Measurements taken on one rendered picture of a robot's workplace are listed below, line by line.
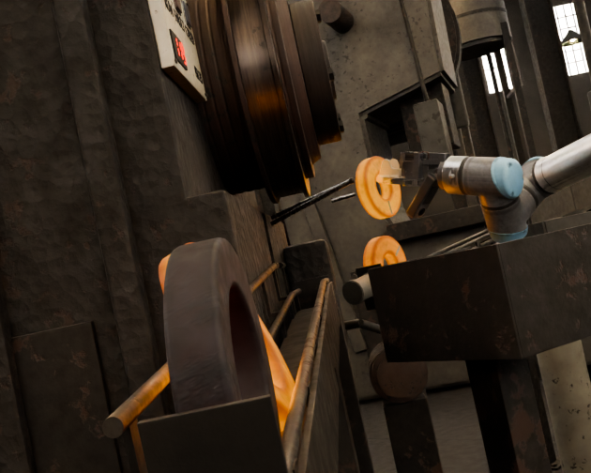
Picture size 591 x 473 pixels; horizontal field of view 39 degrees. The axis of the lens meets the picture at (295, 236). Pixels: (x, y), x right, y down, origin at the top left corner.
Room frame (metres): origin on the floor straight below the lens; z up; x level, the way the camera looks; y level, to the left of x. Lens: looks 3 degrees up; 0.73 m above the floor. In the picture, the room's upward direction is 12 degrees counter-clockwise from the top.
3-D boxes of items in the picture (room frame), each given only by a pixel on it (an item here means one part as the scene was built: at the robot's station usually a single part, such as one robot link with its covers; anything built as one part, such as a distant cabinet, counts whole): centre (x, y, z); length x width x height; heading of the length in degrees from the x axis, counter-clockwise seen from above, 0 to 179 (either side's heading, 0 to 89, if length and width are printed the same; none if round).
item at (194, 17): (1.63, 0.07, 1.11); 0.47 x 0.10 x 0.47; 176
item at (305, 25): (1.62, -0.11, 1.11); 0.28 x 0.06 x 0.28; 176
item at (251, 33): (1.63, -0.01, 1.11); 0.47 x 0.06 x 0.47; 176
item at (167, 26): (1.30, 0.12, 1.15); 0.26 x 0.02 x 0.18; 176
